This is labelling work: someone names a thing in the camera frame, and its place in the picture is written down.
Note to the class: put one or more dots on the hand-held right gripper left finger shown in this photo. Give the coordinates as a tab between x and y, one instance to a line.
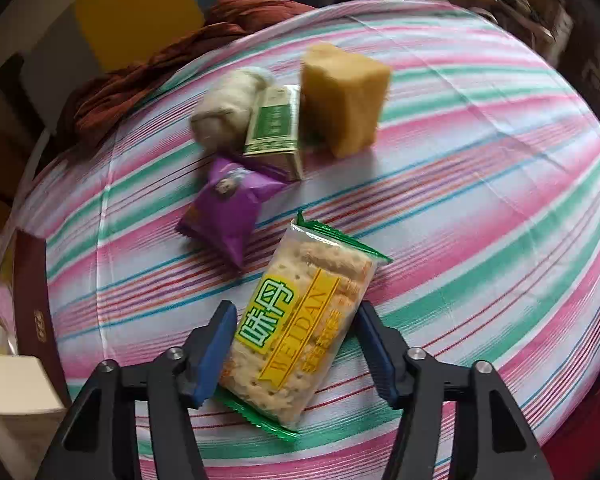
215	355

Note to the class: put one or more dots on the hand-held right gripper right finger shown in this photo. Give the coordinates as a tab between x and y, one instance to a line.
380	360

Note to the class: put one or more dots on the cracker packet green edges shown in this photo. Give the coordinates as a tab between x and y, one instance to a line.
300	310

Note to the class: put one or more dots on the maroon and gold box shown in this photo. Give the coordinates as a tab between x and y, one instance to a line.
30	300

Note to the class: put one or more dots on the purple snack packet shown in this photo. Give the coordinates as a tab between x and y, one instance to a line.
225	210

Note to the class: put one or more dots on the pink green striped sheet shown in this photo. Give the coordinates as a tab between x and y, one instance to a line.
455	185

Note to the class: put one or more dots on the white paper box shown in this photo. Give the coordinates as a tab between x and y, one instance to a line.
15	390

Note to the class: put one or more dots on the green paper box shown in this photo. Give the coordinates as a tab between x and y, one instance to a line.
272	125

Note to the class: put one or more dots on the white fuzzy plush ball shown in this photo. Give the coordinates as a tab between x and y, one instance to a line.
225	105

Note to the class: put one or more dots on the yellow sponge block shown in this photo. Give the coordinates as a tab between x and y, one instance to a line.
345	100

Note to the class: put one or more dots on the reddish brown cloth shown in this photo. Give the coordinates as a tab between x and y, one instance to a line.
130	85

